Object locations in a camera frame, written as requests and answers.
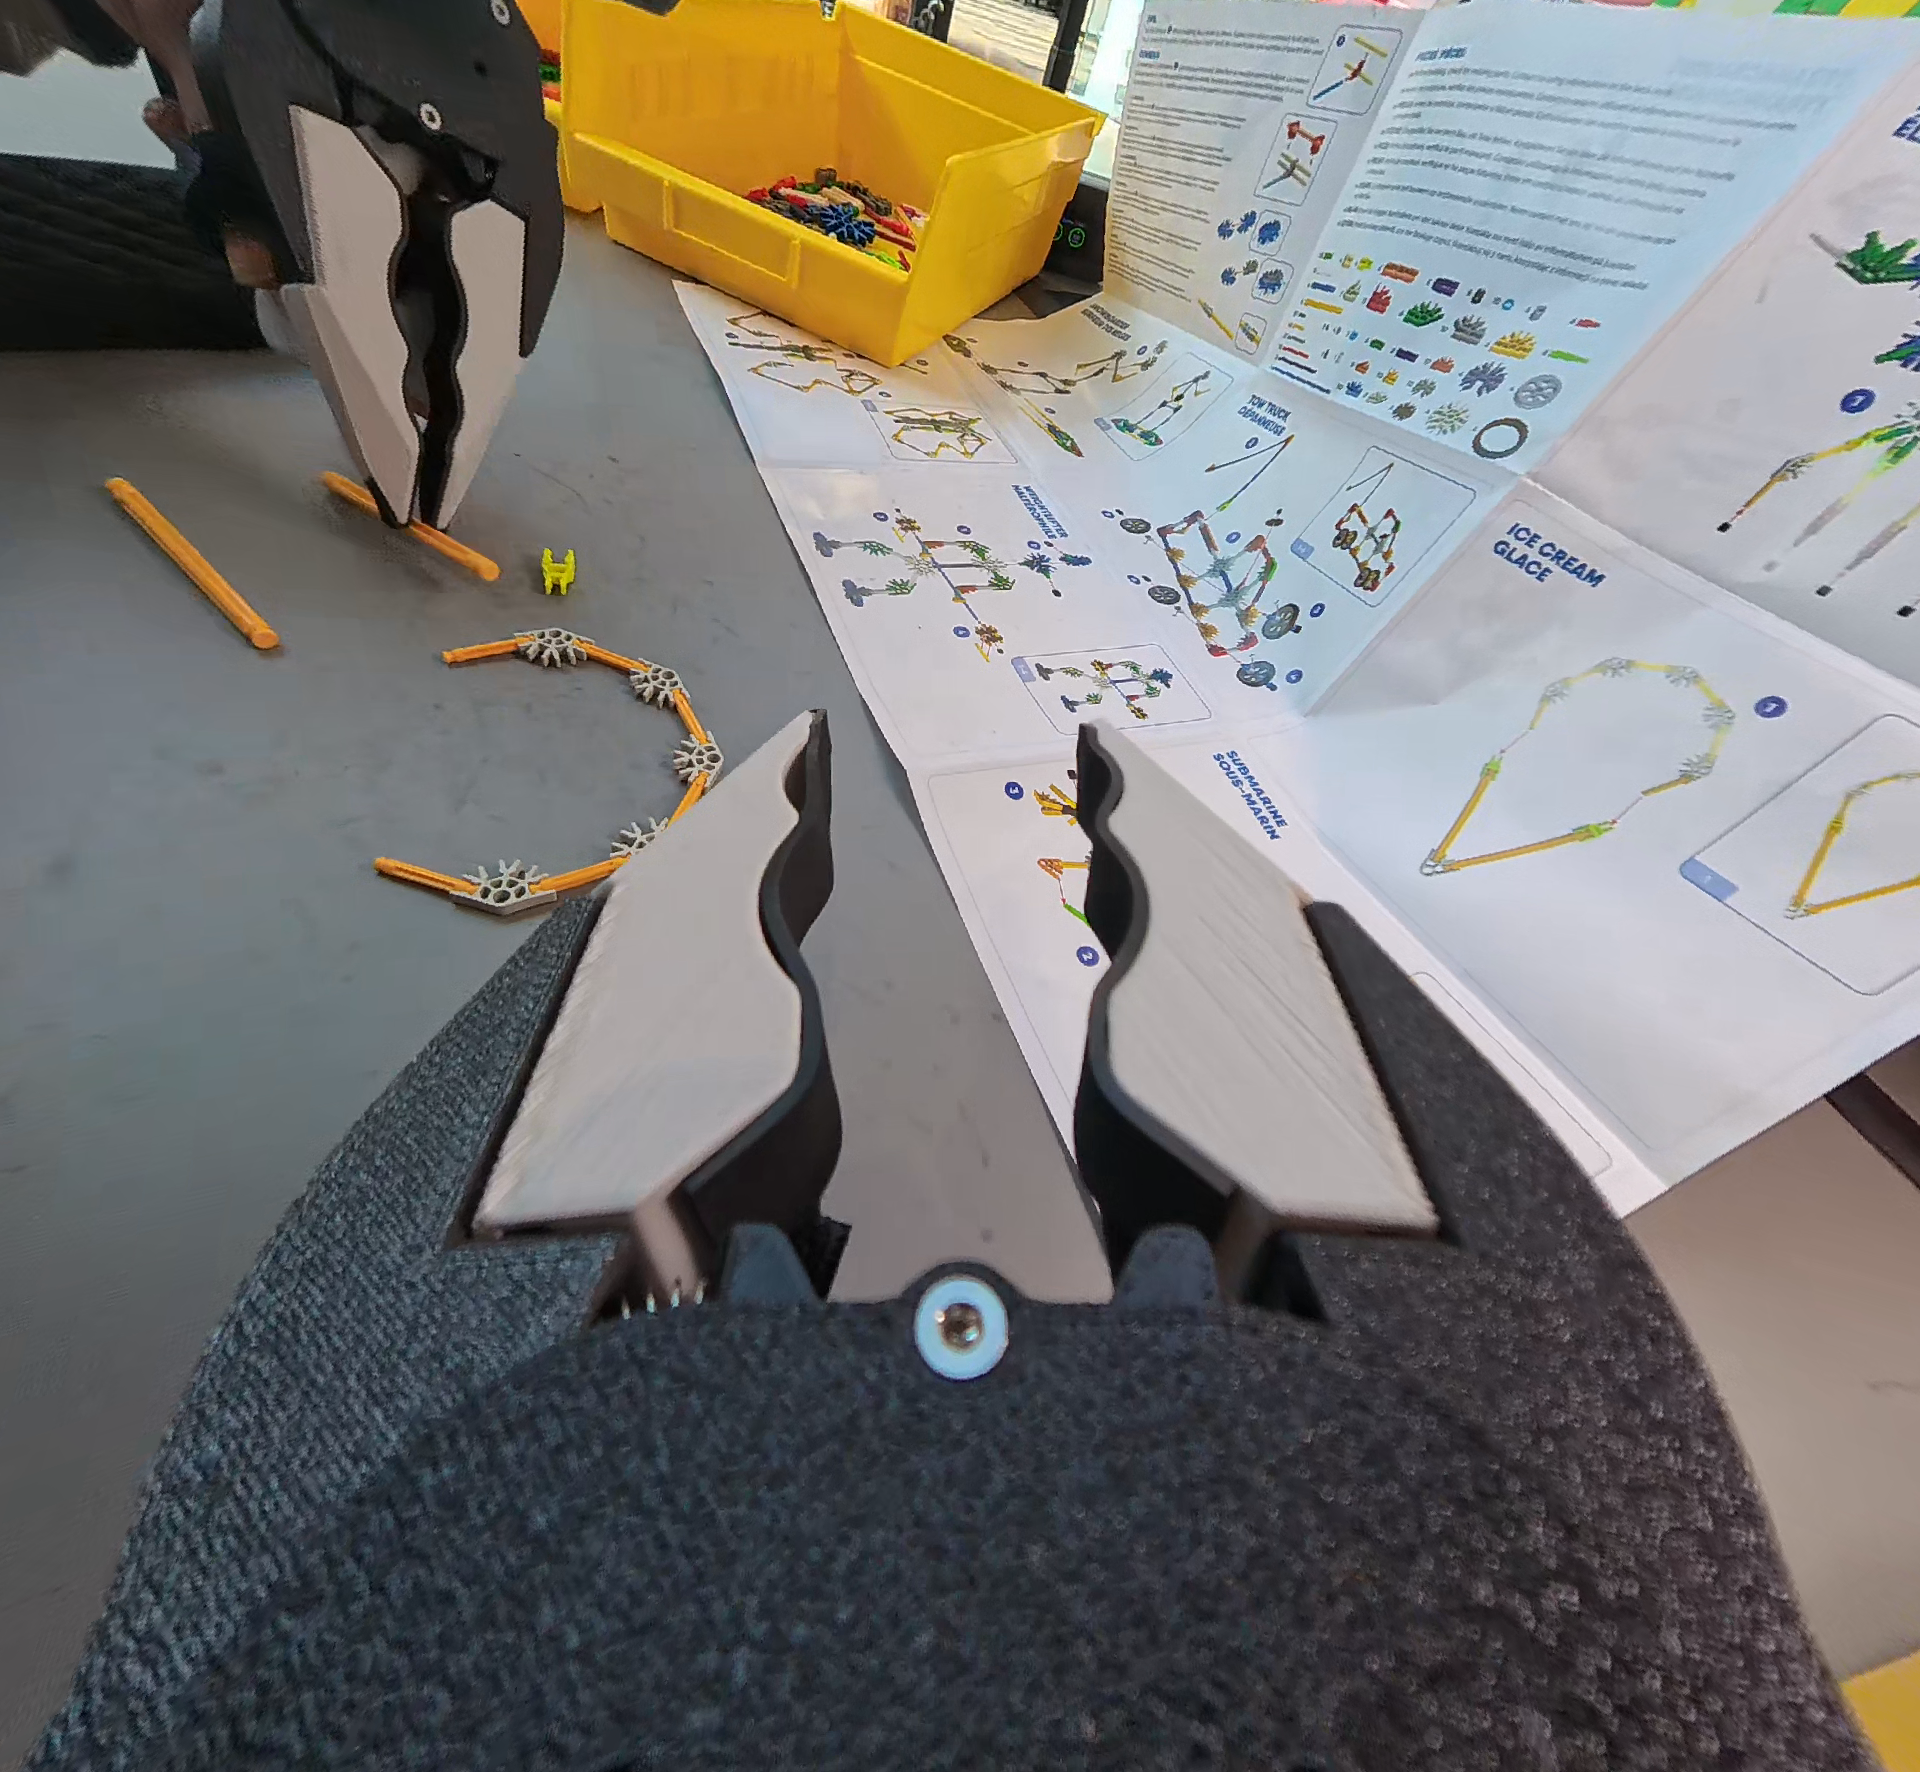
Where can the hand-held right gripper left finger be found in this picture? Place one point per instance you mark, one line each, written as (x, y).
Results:
(646, 1052)

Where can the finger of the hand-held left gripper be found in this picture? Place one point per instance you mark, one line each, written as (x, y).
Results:
(489, 303)
(346, 303)

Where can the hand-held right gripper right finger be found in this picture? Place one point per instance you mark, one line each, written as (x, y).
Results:
(1260, 1052)

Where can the short yellow rod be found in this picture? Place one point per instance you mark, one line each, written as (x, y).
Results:
(686, 804)
(690, 719)
(608, 657)
(577, 878)
(421, 872)
(480, 649)

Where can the long yellow rod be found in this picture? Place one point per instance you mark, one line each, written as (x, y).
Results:
(449, 550)
(189, 561)

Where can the yellow rod parts bin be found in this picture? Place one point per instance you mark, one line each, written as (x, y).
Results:
(690, 122)

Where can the lime green short rod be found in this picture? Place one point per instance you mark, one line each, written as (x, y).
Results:
(557, 571)

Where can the yellow plastic box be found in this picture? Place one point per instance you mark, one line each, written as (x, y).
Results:
(1890, 1728)

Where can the black mesh wrist rest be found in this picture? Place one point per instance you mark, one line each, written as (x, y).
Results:
(90, 258)

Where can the white building instruction sheet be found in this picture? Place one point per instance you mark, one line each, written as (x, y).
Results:
(1576, 977)

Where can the heap of colourful small rods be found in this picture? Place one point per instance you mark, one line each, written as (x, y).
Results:
(842, 218)

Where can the black electronic device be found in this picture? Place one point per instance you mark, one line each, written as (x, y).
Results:
(1074, 241)

